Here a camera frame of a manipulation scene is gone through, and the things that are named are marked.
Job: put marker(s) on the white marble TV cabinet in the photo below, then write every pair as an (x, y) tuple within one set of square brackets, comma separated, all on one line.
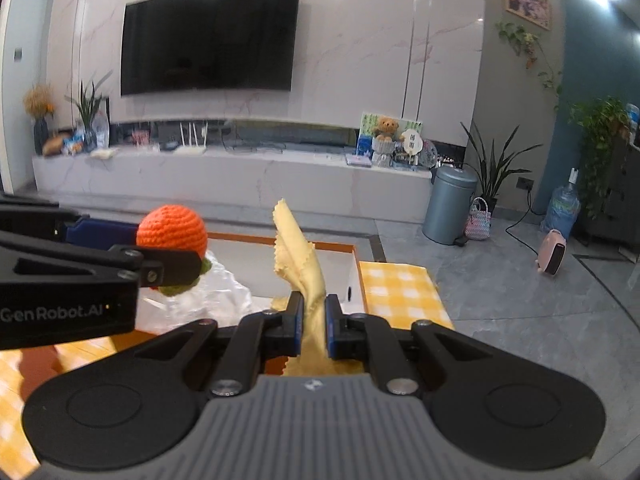
[(309, 182)]

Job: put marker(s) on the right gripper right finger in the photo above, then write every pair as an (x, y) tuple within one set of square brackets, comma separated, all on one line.
[(489, 404)]

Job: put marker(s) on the yellow checkered tablecloth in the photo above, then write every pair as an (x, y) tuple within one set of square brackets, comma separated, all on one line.
[(397, 291)]

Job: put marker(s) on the pink small heater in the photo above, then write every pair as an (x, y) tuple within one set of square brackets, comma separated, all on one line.
[(551, 253)]

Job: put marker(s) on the orange crochet ball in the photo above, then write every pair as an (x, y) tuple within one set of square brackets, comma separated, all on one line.
[(175, 227)]

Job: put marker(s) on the pink woven handbag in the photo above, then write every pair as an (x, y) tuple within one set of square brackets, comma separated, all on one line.
[(478, 225)]

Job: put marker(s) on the white wifi router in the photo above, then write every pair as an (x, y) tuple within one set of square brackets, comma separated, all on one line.
[(193, 138)]

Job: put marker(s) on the orange storage box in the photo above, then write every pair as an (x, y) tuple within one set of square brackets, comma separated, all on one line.
[(216, 296)]

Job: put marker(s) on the hanging green vine plant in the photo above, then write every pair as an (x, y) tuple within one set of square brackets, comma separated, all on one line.
[(528, 45)]

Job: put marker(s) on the clear plastic bag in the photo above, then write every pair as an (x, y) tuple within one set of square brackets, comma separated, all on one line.
[(217, 294)]

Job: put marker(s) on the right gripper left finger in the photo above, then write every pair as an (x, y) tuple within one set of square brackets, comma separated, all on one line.
[(137, 404)]

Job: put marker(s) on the teddy bear bouquet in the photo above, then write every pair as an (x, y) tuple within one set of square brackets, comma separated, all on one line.
[(388, 141)]

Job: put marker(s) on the green plant in vase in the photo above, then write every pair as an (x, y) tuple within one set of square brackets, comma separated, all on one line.
[(88, 102)]

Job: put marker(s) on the black wall television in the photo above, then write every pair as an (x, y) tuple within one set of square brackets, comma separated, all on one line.
[(175, 45)]

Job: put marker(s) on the blue water jug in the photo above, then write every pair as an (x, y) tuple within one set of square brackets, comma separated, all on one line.
[(563, 208)]

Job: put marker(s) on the grey round trash bin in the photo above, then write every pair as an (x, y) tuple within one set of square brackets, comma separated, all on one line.
[(449, 205)]

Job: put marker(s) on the yellow dried flowers vase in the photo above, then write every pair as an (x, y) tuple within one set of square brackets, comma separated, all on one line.
[(38, 104)]

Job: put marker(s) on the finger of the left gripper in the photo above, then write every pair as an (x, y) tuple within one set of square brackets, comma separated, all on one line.
[(47, 220), (26, 259)]

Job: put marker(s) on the bushy green potted plant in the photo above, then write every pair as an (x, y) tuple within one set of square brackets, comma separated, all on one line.
[(603, 122)]

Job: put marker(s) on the framed wall picture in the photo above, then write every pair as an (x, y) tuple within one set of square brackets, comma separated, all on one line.
[(537, 12)]

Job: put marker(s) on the tall green floor plant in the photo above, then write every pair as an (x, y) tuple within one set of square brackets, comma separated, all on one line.
[(492, 167)]

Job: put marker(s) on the yellow cleaning cloth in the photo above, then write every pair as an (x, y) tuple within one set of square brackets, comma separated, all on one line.
[(296, 261)]

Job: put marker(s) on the dark side cabinet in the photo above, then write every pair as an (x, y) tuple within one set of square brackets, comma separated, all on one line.
[(618, 218)]

